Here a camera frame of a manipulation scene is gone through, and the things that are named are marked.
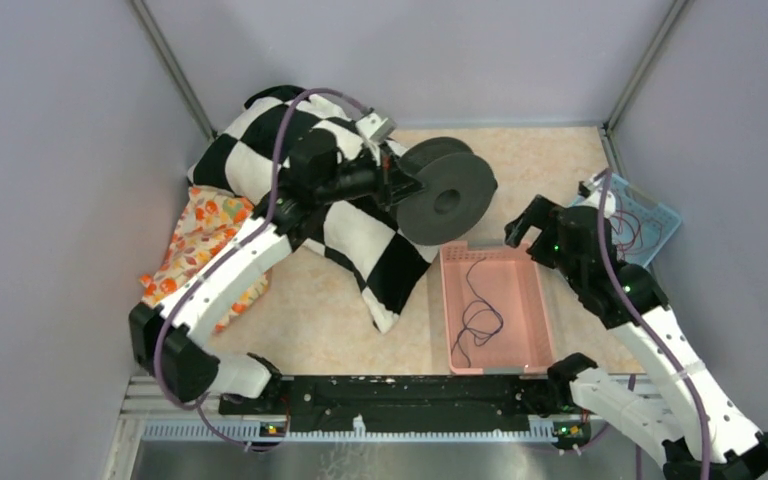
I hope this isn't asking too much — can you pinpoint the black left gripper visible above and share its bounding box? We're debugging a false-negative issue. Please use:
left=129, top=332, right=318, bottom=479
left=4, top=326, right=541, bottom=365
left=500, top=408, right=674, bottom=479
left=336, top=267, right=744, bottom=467
left=315, top=137, right=427, bottom=209

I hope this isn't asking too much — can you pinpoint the dark grey cable spool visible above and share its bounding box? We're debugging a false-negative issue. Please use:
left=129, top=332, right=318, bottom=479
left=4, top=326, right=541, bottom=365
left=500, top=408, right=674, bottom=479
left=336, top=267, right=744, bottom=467
left=395, top=137, right=498, bottom=246

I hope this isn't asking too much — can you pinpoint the blue cable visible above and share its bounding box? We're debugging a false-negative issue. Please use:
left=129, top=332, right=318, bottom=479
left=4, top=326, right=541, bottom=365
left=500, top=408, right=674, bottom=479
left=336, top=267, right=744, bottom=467
left=449, top=257, right=506, bottom=369

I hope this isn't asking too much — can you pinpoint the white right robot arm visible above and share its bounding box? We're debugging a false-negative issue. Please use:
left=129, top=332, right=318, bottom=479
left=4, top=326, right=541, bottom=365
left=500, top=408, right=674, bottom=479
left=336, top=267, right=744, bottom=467
left=504, top=195, right=768, bottom=479

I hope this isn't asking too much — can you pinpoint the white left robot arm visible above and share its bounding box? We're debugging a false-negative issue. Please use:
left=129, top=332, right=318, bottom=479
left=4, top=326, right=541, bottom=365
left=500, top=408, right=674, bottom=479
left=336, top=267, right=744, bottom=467
left=128, top=129, right=428, bottom=414

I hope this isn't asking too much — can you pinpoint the black and white checkered pillow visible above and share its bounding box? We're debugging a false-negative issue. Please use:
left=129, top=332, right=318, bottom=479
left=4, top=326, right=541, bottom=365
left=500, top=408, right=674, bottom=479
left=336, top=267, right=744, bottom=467
left=188, top=85, right=440, bottom=334

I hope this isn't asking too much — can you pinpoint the pink plastic basket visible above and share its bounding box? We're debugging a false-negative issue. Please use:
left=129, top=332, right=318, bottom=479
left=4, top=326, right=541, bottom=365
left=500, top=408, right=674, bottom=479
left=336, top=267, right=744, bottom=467
left=440, top=241, right=555, bottom=376

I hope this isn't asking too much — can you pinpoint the blue plastic basket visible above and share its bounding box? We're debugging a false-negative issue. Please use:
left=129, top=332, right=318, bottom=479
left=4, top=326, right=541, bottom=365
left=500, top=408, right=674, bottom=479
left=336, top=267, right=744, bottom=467
left=606, top=173, right=682, bottom=268

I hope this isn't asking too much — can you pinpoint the orange floral cloth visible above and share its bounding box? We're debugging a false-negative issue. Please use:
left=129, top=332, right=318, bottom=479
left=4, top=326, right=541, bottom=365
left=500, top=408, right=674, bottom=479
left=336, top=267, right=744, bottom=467
left=140, top=186, right=254, bottom=306

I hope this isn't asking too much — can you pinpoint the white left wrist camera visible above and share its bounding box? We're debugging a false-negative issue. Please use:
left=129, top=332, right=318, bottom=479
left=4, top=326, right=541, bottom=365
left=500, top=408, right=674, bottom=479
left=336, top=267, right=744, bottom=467
left=355, top=110, right=397, bottom=145

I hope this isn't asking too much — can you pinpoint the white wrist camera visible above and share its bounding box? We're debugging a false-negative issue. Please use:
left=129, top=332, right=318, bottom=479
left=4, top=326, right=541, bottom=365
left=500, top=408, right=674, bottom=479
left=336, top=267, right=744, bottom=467
left=577, top=172, right=617, bottom=218
left=355, top=110, right=397, bottom=145

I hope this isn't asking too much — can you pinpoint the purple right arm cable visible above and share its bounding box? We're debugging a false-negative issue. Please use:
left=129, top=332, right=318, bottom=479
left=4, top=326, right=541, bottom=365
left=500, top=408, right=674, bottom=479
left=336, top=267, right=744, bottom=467
left=595, top=170, right=713, bottom=480

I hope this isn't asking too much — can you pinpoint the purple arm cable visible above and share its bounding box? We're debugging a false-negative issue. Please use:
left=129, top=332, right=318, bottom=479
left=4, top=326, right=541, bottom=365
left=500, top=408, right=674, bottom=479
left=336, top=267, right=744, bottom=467
left=153, top=87, right=375, bottom=455
left=595, top=170, right=713, bottom=480

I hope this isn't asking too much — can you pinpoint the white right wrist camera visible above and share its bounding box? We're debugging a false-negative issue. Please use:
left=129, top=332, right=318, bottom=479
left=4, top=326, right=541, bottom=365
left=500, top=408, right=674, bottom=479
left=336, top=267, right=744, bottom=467
left=577, top=172, right=617, bottom=218

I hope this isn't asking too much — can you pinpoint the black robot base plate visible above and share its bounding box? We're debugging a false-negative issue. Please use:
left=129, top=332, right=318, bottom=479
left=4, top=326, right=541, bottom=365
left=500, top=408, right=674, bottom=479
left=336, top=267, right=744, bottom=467
left=218, top=375, right=593, bottom=439

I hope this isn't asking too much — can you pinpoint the white slotted cable duct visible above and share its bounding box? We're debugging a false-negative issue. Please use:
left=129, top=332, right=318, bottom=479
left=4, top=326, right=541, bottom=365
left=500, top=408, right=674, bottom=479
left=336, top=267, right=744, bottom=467
left=142, top=416, right=584, bottom=443

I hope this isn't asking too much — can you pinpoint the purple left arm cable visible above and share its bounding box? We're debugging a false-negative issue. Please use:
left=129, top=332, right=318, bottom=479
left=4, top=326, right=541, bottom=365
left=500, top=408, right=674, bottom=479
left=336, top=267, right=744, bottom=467
left=153, top=87, right=375, bottom=455

